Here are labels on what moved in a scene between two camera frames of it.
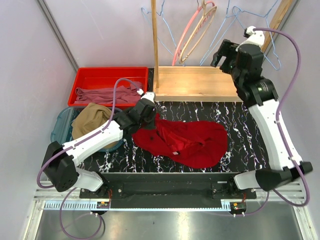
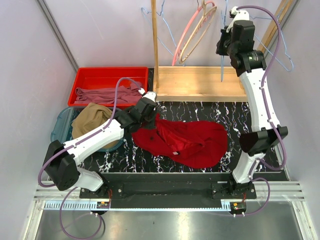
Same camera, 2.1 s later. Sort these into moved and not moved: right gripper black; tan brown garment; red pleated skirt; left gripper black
Moved: right gripper black
Not moved: tan brown garment; left gripper black; red pleated skirt
